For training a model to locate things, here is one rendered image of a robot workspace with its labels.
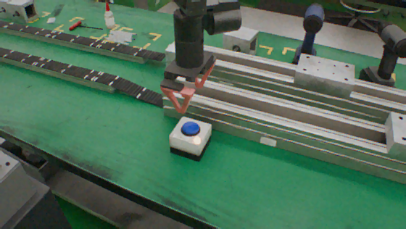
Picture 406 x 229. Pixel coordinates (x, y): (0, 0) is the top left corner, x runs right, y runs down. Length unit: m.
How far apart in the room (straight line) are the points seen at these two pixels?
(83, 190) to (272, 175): 0.95
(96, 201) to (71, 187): 0.16
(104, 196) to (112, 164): 0.66
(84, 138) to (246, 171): 0.44
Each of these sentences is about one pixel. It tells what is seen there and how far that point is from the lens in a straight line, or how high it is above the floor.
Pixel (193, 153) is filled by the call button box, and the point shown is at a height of 0.81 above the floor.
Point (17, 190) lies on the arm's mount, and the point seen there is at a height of 0.83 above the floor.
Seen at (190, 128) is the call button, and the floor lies 0.85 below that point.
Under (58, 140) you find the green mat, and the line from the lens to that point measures 0.88.
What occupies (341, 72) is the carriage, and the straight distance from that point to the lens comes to 0.93.
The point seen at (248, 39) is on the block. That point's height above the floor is 0.87.
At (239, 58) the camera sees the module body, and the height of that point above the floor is 0.86.
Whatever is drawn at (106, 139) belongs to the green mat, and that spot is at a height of 0.78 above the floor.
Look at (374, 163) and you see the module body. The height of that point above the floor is 0.82.
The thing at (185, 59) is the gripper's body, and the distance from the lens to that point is 0.59.
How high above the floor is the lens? 1.36
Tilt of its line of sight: 40 degrees down
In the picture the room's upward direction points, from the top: straight up
